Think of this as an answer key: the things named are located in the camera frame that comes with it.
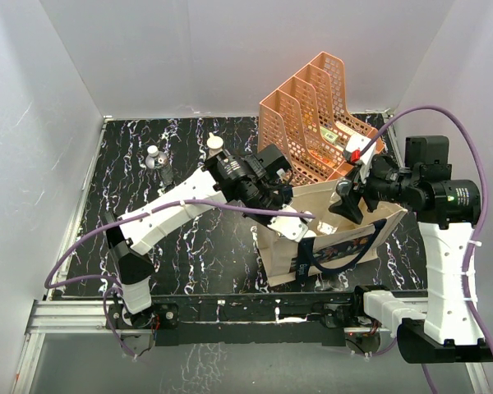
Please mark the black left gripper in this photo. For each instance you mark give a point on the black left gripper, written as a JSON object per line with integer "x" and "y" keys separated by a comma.
{"x": 279, "y": 200}

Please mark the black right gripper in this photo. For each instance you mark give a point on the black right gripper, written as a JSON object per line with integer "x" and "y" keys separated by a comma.
{"x": 349, "y": 207}

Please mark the cream canvas tote bag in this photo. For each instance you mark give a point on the cream canvas tote bag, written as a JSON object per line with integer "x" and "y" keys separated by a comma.
{"x": 288, "y": 261}

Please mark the beige pump bottle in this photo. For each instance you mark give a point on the beige pump bottle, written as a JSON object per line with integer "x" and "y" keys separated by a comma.
{"x": 215, "y": 147}

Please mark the large clear square bottle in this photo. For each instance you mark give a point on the large clear square bottle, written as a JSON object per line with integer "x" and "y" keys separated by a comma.
{"x": 330, "y": 223}

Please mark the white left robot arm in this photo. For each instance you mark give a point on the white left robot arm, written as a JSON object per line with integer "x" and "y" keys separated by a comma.
{"x": 217, "y": 184}

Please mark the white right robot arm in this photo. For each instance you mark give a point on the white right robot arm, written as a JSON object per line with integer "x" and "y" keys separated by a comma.
{"x": 446, "y": 211}

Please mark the peach plastic file organizer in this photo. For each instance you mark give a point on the peach plastic file organizer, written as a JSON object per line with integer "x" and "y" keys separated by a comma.
{"x": 307, "y": 118}

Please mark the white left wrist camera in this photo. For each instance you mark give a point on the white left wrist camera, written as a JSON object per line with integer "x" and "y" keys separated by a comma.
{"x": 290, "y": 223}

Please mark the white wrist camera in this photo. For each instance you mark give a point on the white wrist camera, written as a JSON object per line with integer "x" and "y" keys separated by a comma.
{"x": 359, "y": 151}
{"x": 290, "y": 223}

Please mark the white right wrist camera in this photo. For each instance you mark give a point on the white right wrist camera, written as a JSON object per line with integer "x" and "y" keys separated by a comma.
{"x": 359, "y": 151}

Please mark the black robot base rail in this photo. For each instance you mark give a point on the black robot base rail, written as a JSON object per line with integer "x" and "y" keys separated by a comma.
{"x": 326, "y": 318}

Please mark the aluminium table frame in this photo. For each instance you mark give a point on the aluminium table frame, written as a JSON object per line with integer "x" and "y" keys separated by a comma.
{"x": 65, "y": 320}

